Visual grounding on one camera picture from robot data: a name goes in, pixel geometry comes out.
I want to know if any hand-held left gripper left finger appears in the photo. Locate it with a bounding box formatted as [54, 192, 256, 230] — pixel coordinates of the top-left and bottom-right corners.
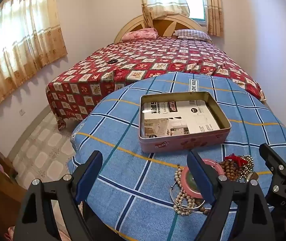
[13, 150, 104, 241]

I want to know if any red knotted cord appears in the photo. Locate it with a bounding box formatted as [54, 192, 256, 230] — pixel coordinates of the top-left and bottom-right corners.
[224, 153, 249, 167]

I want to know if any green jade bangle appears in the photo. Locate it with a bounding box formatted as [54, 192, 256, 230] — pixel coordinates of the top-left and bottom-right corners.
[184, 171, 205, 194]

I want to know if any blue checked cloth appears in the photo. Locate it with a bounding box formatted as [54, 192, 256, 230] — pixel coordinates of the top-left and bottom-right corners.
[68, 71, 286, 241]

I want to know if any pearl necklace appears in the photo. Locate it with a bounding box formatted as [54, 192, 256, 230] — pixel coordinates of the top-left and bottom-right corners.
[172, 164, 202, 217]

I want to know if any thin silver bangle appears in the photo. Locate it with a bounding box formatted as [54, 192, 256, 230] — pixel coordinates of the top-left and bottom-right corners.
[170, 181, 206, 212]

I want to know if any cream wooden headboard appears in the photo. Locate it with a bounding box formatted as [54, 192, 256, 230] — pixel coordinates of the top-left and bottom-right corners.
[114, 14, 210, 43]

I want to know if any striped pillow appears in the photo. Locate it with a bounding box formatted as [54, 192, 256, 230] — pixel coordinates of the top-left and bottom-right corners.
[173, 29, 213, 42]

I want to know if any brown wooden bead necklace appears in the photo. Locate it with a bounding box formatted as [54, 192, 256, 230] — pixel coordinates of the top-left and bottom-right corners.
[218, 159, 244, 182]

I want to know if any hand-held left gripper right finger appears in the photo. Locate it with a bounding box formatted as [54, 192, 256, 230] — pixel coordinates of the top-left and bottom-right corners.
[187, 150, 275, 241]

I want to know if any printed paper sheet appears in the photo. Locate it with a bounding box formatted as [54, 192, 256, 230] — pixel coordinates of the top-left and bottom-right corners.
[143, 100, 220, 138]

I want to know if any wide yellow patterned curtain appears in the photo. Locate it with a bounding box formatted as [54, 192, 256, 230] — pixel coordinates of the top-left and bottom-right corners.
[0, 0, 68, 107]

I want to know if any pink tin box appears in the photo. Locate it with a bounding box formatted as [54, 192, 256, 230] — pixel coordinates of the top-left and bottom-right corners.
[138, 91, 231, 153]

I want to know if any dark large bead bracelet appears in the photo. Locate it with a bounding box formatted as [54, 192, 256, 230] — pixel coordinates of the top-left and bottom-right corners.
[197, 204, 211, 216]

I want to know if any red patterned bedspread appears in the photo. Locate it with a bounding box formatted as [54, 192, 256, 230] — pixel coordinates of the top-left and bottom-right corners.
[45, 36, 268, 130]

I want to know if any narrow yellow patterned curtain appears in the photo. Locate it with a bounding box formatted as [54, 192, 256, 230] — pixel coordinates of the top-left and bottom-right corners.
[204, 0, 225, 37]

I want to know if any window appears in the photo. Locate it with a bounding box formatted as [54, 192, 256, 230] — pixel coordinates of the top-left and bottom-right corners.
[178, 0, 207, 25]

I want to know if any pink floral pillow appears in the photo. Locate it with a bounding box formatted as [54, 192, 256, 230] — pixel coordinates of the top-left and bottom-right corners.
[121, 28, 159, 42]

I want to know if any silver metal bead chain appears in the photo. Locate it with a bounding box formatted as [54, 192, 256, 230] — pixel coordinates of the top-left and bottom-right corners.
[238, 155, 255, 182]

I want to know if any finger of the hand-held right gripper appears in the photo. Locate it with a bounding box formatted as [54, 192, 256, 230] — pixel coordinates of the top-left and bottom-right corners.
[259, 143, 286, 194]

